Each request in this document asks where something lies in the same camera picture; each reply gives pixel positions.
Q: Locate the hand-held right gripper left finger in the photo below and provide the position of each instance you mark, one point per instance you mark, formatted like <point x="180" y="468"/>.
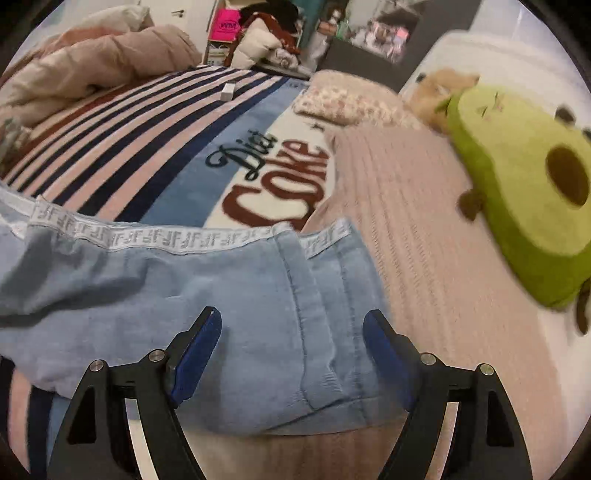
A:
<point x="196" y="357"/>

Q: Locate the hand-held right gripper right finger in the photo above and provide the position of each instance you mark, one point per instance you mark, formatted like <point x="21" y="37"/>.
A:
<point x="385" y="353"/>

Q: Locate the light blue pants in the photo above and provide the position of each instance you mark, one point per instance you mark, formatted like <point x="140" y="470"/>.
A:
<point x="138" y="318"/>

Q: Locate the pink knitted blanket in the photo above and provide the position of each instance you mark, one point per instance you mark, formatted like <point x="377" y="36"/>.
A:
<point x="461" y="295"/>

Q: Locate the striped printed blanket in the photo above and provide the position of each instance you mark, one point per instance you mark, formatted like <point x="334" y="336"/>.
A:
<point x="152" y="143"/>

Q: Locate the green avocado plush toy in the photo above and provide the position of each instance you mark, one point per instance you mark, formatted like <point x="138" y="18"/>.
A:
<point x="531" y="184"/>

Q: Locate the floral pillow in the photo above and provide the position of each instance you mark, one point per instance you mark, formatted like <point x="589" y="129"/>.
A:
<point x="351" y="101"/>

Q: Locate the beige plush toy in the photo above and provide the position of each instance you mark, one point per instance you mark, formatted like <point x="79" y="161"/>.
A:
<point x="436" y="97"/>

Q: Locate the small white box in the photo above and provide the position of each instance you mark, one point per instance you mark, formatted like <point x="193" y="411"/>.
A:
<point x="227" y="91"/>

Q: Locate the dark headboard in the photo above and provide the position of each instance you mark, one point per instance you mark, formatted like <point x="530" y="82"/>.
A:
<point x="358" y="57"/>

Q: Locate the beige comforter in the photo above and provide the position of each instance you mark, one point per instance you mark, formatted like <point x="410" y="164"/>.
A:
<point x="83" y="60"/>

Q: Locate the pile of clothes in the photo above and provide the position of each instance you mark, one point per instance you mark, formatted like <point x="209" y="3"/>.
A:
<point x="270" y="39"/>

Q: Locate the pink bag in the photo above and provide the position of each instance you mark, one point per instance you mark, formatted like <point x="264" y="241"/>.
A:
<point x="227" y="25"/>

